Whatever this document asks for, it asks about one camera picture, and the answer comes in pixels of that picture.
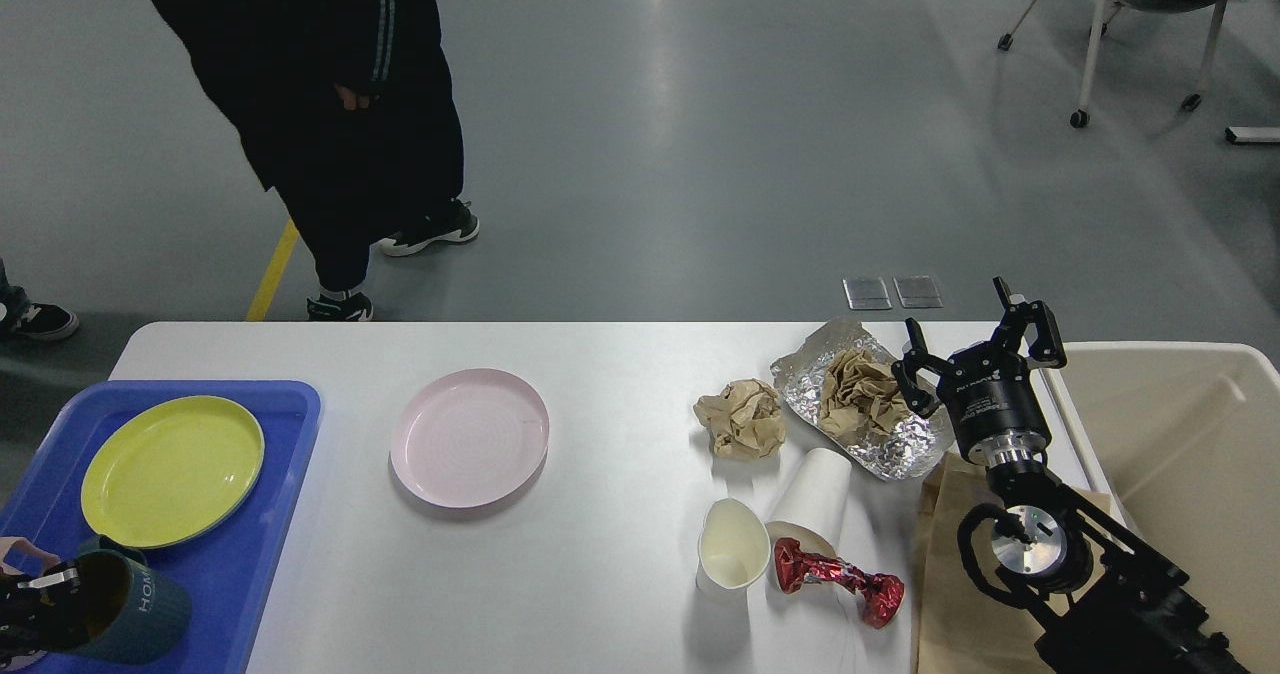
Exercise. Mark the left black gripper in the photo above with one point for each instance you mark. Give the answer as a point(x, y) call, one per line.
point(45, 613)

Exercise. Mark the red foil wrapper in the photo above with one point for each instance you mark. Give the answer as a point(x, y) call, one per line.
point(795, 568)

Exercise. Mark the crumpled brown paper ball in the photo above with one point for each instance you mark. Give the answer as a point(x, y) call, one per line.
point(744, 421)

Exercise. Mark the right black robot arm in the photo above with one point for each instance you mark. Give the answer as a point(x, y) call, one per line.
point(1106, 601)

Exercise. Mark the pink plate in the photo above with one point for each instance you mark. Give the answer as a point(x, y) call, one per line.
point(470, 438)

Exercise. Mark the lying white paper cup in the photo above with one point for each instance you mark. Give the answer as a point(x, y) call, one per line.
point(811, 508)

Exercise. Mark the shoe at left edge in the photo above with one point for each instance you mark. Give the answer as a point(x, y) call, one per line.
point(25, 319)

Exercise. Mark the crumpled brown paper on foil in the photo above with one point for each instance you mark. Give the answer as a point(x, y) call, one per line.
point(859, 393)

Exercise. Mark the aluminium foil sheet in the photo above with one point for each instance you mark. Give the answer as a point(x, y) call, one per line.
point(911, 449)

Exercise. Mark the left metal floor plate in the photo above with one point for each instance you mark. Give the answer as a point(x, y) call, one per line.
point(867, 294)

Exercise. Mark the brown paper bag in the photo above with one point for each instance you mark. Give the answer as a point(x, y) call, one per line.
point(956, 629)

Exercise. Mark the right metal floor plate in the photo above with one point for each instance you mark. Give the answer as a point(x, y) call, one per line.
point(918, 292)

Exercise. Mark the pink mug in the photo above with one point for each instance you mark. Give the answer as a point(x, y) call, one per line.
point(17, 660)

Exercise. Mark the upright white paper cup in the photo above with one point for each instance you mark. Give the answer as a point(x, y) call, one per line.
point(734, 549)

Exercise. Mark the beige plastic bin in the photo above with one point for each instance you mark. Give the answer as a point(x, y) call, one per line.
point(1185, 435)

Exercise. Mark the yellow plate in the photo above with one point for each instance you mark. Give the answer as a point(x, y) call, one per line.
point(173, 472)

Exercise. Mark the metal floor plate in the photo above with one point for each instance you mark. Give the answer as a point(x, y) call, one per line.
point(867, 294)
point(918, 292)

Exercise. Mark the white bar on floor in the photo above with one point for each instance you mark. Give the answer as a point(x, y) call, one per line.
point(1252, 135)

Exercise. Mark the person in black coat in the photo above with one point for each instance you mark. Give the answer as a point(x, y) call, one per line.
point(345, 109)

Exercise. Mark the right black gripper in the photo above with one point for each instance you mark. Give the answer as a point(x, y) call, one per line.
point(987, 395)

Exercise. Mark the dark teal mug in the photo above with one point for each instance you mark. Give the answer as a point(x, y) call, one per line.
point(123, 610)

